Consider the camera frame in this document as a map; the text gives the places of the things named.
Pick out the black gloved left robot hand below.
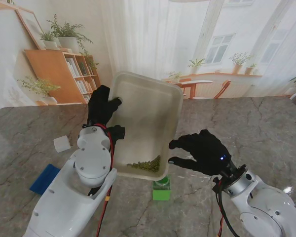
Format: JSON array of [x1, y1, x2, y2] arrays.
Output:
[[87, 85, 123, 128]]

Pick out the scattered green beans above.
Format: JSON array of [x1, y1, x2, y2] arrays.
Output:
[[126, 155, 161, 172]]

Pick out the white square jar lid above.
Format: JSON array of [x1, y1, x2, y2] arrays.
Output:
[[53, 135, 72, 153]]

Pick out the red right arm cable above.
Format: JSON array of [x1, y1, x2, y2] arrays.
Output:
[[217, 180, 225, 237]]

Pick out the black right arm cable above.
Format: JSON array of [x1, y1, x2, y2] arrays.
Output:
[[213, 176, 239, 237]]

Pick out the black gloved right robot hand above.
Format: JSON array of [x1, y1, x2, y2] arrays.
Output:
[[167, 129, 234, 177]]

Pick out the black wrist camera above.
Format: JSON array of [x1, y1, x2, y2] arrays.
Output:
[[108, 124, 127, 146], [211, 175, 222, 193]]

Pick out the green square jar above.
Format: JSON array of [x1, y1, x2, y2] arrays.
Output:
[[152, 174, 172, 201]]

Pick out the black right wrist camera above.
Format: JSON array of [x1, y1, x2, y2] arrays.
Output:
[[211, 175, 222, 193]]

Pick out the blue plastic scraper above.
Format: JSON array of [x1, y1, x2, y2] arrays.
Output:
[[29, 163, 61, 197]]

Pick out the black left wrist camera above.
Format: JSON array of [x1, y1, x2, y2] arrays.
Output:
[[108, 124, 127, 146]]

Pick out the red left arm cable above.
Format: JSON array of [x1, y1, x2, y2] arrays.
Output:
[[95, 124, 115, 237]]

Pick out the cream baking tray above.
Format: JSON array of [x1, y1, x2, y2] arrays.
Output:
[[109, 71, 184, 181]]

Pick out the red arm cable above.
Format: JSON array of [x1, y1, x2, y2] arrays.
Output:
[[217, 180, 225, 237], [95, 124, 115, 237]]

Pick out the printed room backdrop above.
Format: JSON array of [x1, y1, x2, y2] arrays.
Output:
[[0, 0, 296, 109]]

